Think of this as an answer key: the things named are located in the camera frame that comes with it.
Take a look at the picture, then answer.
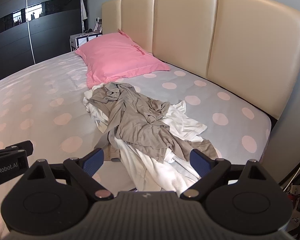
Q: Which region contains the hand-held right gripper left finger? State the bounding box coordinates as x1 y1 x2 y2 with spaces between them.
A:
27 148 113 200

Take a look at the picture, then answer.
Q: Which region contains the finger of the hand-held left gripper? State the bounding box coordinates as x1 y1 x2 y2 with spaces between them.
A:
4 141 34 156

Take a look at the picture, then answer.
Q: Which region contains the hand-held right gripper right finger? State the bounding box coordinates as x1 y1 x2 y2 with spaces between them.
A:
180 149 273 200

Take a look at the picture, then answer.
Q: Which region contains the white garment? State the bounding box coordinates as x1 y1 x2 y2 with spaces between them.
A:
83 84 208 193

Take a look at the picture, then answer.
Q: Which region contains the taupe long-sleeve shirt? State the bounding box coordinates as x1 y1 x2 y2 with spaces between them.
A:
89 81 219 162

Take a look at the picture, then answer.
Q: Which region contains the polka dot bed sheet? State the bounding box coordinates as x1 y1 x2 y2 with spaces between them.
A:
0 52 272 240

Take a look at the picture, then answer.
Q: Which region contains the dark floor clutter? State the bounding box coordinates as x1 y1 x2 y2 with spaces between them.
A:
277 152 300 240

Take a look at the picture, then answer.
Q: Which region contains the black wardrobe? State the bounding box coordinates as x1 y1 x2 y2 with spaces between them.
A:
0 0 87 83

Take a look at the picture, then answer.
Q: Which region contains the pink pillow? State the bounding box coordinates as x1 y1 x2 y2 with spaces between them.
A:
74 29 171 88

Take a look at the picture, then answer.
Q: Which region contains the white nightstand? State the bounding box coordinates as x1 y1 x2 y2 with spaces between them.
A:
69 32 103 53

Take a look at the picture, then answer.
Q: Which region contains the beige padded headboard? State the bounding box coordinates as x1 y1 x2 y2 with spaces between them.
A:
101 0 300 120

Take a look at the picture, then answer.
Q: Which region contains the hanging white cloth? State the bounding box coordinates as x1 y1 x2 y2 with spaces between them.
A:
80 0 88 21

